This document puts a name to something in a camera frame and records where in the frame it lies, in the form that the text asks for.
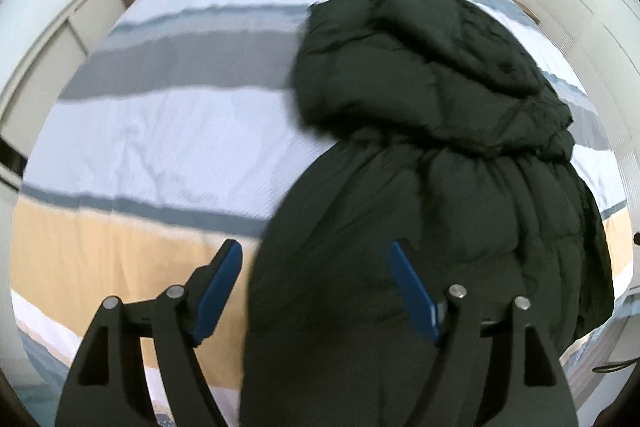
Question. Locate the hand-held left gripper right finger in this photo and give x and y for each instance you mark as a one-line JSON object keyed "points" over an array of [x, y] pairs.
{"points": [[415, 294]]}

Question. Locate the bed with striped duvet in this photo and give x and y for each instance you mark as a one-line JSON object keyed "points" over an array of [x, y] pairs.
{"points": [[150, 132]]}

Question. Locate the white low slatted cabinet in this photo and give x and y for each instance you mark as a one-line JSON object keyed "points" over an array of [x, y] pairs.
{"points": [[50, 57]]}

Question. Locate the black puffer coat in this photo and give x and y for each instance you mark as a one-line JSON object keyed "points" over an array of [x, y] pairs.
{"points": [[400, 157]]}

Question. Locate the white wardrobe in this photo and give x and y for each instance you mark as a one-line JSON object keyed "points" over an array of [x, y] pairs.
{"points": [[590, 7]]}

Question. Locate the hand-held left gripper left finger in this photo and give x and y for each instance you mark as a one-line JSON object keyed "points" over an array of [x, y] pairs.
{"points": [[220, 287]]}

